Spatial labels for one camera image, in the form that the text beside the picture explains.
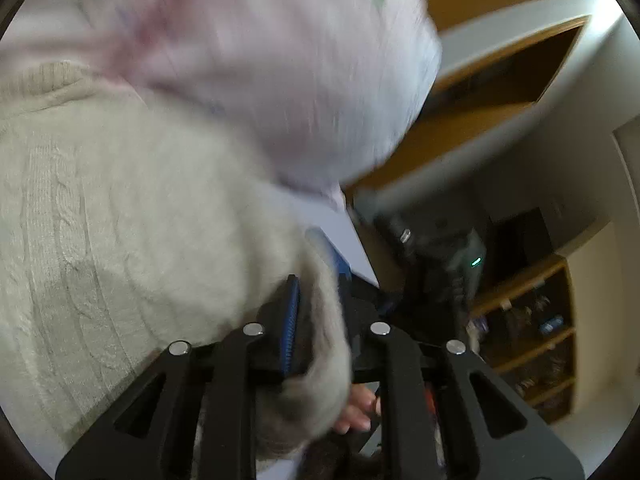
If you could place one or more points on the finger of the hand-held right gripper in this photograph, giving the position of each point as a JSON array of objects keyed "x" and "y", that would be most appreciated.
[{"x": 380, "y": 230}]

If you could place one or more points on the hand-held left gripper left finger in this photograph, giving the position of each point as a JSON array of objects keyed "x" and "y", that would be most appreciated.
[{"x": 290, "y": 332}]

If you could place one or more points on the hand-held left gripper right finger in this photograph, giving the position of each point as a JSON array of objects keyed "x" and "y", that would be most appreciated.
[{"x": 361, "y": 340}]

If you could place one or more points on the pink and white garment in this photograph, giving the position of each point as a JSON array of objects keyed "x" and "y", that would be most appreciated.
[{"x": 280, "y": 60}]

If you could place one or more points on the person's right hand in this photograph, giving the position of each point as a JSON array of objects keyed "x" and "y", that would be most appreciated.
[{"x": 356, "y": 412}]

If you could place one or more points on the wooden shelf unit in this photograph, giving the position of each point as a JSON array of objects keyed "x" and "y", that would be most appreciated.
[{"x": 530, "y": 340}]

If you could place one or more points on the dark cloth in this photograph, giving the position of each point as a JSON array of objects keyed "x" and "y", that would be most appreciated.
[{"x": 332, "y": 460}]

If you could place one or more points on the wooden wall cabinet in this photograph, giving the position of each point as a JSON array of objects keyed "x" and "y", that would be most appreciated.
[{"x": 500, "y": 85}]

